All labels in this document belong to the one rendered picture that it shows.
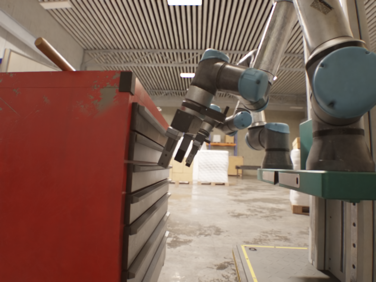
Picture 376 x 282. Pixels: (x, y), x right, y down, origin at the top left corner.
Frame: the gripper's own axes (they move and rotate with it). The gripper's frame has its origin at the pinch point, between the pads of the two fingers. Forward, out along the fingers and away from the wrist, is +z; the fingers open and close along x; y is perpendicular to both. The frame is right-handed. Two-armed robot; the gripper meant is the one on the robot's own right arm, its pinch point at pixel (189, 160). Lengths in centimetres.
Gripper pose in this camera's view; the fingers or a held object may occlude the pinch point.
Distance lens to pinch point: 99.0
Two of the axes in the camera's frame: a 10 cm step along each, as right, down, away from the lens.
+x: -0.2, 2.4, 9.7
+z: -4.4, 8.7, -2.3
